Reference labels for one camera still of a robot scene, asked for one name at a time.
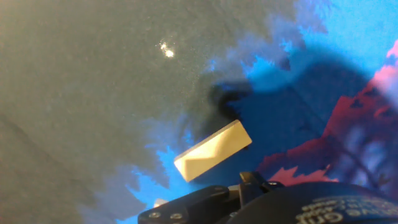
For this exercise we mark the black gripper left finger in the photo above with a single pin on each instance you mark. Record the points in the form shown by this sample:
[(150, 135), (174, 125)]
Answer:
[(192, 208)]

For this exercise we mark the blue landscape printed mat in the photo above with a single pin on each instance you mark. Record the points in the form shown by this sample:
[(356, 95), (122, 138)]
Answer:
[(77, 93)]

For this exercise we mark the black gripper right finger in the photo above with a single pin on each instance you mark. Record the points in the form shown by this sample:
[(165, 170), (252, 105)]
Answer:
[(253, 186)]

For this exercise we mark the wooden Jenga block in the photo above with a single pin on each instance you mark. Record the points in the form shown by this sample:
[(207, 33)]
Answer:
[(213, 151)]

